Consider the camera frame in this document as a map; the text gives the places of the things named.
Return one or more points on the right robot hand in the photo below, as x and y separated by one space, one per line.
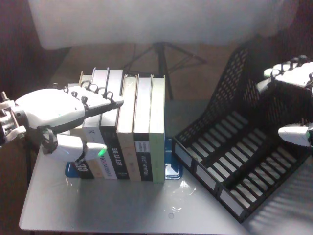
296 71

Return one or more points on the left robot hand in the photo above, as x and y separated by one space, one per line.
49 110

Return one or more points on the tan beige book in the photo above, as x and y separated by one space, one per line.
128 151

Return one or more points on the white book K spine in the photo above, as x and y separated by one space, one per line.
94 134

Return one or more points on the black book Century spine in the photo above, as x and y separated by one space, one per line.
85 171

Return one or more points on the cream spine book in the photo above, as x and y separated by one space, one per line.
96 169

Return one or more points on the black book Let It Be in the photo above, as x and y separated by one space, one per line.
117 156

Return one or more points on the black book white label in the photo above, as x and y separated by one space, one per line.
144 161

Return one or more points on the light green book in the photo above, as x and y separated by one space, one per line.
156 159

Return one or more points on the black tripod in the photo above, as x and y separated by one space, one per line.
161 56

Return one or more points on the white cloth backdrop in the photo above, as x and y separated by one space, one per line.
146 19

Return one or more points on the clear plastic wrapper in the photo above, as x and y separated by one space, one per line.
182 191

